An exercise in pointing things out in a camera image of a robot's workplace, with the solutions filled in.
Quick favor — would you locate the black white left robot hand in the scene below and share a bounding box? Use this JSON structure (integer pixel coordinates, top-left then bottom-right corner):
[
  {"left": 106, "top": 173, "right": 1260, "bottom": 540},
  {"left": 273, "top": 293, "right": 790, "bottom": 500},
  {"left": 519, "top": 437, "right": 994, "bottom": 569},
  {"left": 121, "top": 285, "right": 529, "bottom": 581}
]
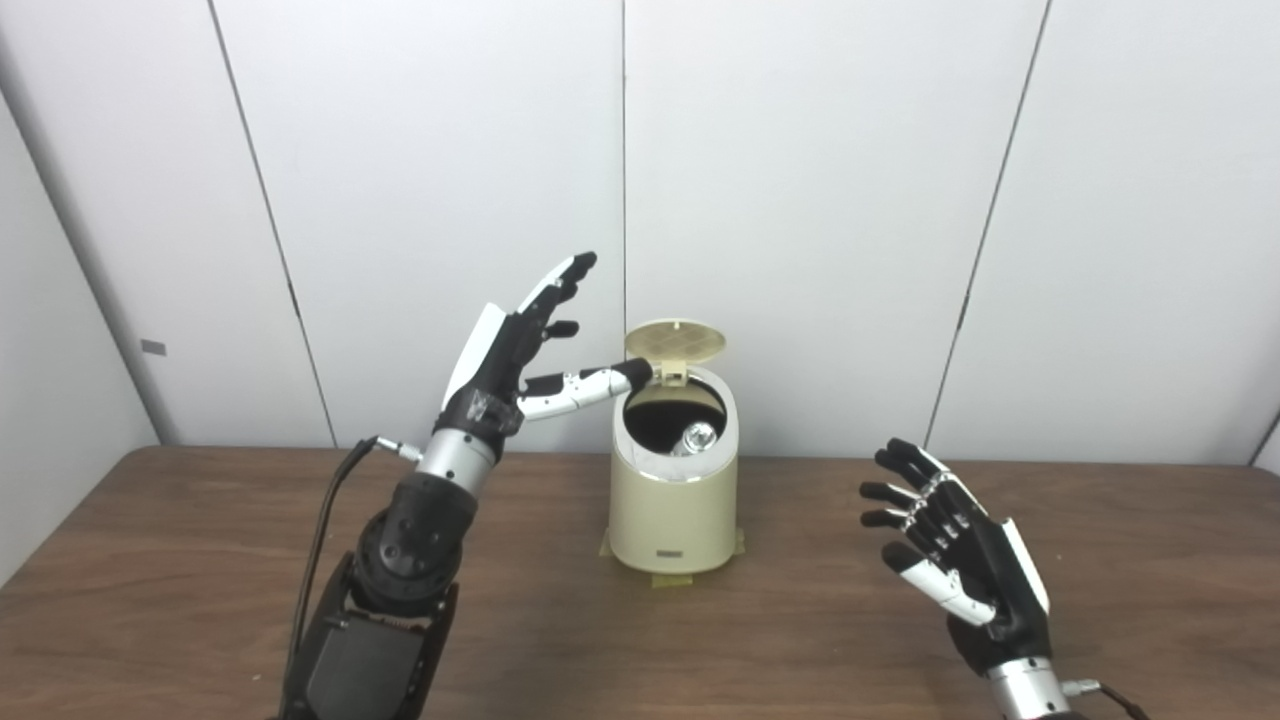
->
[{"left": 432, "top": 252, "right": 654, "bottom": 441}]

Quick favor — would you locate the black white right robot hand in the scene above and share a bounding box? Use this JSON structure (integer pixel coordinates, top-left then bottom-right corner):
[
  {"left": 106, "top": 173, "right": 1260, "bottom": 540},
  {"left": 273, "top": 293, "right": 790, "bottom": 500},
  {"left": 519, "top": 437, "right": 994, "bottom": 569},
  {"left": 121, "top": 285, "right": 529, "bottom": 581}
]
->
[{"left": 860, "top": 438, "right": 1053, "bottom": 671}]

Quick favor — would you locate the cream-colored cylindrical bin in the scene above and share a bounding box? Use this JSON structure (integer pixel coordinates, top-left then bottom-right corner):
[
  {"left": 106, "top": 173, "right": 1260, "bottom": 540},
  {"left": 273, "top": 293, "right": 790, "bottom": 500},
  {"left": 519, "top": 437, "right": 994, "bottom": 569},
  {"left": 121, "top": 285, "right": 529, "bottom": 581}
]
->
[{"left": 608, "top": 362, "right": 739, "bottom": 576}]

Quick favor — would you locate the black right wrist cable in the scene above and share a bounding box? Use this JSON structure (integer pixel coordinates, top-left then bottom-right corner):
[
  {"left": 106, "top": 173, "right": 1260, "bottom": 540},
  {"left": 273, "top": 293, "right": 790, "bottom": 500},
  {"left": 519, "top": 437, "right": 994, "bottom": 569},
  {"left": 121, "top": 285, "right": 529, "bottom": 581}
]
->
[{"left": 1062, "top": 679, "right": 1151, "bottom": 720}]

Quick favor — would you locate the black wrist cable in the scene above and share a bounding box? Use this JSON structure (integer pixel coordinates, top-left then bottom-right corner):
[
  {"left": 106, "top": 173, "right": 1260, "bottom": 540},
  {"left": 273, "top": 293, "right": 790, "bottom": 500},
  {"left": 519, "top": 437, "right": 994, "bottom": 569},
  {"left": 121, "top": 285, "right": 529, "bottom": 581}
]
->
[
  {"left": 1062, "top": 679, "right": 1151, "bottom": 720},
  {"left": 283, "top": 435, "right": 426, "bottom": 701}
]

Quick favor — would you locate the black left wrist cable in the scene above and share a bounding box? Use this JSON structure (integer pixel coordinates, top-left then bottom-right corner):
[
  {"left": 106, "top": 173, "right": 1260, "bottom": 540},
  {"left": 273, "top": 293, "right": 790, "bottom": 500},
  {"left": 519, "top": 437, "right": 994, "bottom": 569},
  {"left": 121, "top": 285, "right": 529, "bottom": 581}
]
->
[{"left": 283, "top": 435, "right": 426, "bottom": 701}]

